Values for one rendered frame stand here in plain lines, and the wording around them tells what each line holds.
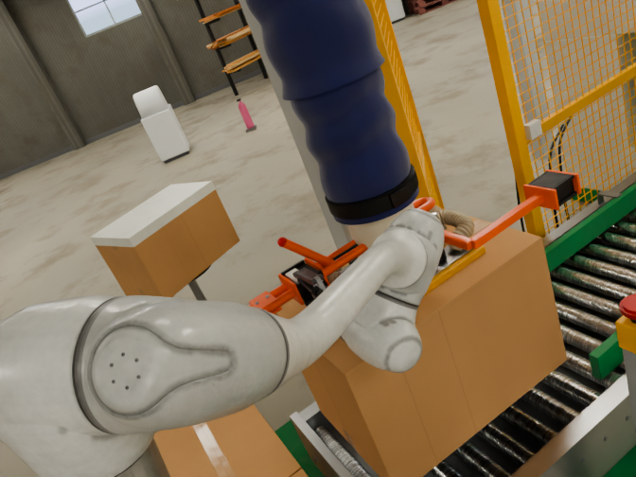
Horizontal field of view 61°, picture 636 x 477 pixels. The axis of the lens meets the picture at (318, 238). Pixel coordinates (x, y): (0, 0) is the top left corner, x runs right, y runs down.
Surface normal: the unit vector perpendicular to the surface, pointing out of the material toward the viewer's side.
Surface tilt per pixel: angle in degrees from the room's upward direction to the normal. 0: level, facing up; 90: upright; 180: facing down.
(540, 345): 90
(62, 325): 20
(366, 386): 90
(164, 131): 90
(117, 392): 50
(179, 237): 90
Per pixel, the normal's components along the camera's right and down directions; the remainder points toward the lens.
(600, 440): 0.47, 0.22
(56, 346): -0.24, -0.44
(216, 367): 0.81, -0.09
